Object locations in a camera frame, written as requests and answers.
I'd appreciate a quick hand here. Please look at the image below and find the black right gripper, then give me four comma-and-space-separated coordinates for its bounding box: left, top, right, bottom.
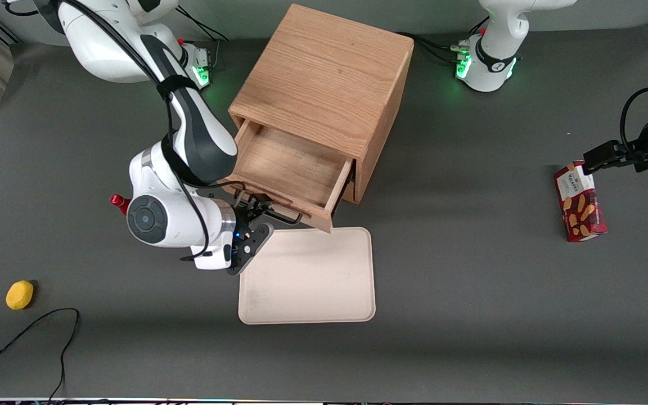
231, 195, 273, 265

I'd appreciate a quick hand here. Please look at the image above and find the wooden drawer cabinet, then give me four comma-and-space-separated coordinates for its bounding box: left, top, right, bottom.
228, 3, 416, 204

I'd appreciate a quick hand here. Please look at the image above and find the red tartan shortbread box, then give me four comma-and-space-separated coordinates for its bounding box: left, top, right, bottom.
553, 160, 608, 242

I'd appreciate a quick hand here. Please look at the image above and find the beige plastic tray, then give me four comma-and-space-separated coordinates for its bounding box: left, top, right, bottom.
238, 227, 376, 325

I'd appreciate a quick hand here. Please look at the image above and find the red cola bottle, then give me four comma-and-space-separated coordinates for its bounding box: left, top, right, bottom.
110, 194, 132, 218

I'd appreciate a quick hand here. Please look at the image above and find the yellow lemon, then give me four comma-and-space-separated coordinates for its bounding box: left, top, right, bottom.
6, 280, 35, 311

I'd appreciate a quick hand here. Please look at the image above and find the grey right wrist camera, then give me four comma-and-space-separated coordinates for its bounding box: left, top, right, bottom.
226, 223, 275, 276

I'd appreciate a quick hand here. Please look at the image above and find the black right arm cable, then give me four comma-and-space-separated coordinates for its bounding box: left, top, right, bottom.
3, 0, 213, 263

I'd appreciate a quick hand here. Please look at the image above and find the black velcro cable strap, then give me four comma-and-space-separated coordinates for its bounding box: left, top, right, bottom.
157, 75, 200, 101

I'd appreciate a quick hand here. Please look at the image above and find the black right base cable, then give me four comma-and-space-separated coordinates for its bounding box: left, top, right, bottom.
177, 6, 230, 43

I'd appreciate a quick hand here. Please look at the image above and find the black base cable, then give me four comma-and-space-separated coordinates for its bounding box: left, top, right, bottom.
397, 31, 468, 64
177, 6, 230, 43

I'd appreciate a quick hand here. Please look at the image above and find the thin black table cable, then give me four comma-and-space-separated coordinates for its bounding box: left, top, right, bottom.
0, 307, 81, 405

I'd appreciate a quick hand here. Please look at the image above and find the black left base cable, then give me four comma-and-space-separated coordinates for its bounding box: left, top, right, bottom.
397, 31, 468, 64

